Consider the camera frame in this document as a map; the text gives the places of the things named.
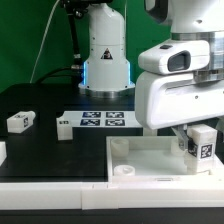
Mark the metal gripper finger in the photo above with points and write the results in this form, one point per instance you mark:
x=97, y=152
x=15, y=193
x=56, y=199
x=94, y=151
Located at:
x=182, y=136

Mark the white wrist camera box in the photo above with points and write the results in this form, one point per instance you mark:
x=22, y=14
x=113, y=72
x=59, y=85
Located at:
x=172, y=57

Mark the white left fence wall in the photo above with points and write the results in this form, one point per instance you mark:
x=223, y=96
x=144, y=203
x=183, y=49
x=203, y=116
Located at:
x=3, y=154

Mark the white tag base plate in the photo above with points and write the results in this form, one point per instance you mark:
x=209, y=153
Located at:
x=102, y=119

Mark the white fence wall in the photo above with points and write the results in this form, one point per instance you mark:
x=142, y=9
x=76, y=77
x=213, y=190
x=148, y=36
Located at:
x=90, y=196
x=3, y=154

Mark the white front fence wall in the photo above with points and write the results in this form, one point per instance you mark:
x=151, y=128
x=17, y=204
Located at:
x=90, y=196

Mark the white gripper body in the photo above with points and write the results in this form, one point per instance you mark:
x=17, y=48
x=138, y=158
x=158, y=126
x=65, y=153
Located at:
x=167, y=101

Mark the white square tabletop part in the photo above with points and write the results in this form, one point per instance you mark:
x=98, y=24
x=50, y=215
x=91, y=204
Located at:
x=145, y=159

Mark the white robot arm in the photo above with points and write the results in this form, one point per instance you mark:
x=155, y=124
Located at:
x=107, y=72

